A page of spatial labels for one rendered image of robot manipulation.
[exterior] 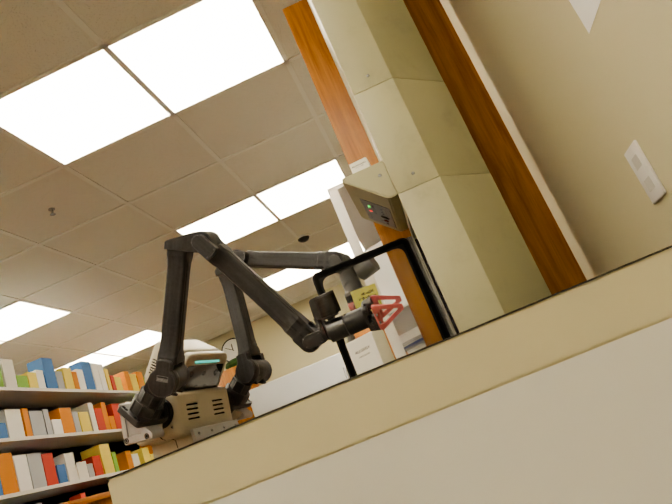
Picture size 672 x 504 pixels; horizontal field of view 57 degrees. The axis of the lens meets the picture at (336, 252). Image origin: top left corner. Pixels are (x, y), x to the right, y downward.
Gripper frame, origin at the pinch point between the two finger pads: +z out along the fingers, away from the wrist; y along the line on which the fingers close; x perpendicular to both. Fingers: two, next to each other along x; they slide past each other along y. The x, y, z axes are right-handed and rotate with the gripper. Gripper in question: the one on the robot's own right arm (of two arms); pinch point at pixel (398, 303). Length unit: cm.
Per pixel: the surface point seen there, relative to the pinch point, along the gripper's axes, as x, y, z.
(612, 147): -18, -24, 54
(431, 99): -44, 15, 29
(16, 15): -132, 62, -84
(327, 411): -21, -117, -3
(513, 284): 4.7, -8.6, 27.1
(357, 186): -31.4, 0.9, 2.2
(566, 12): -47, -27, 54
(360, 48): -64, 14, 17
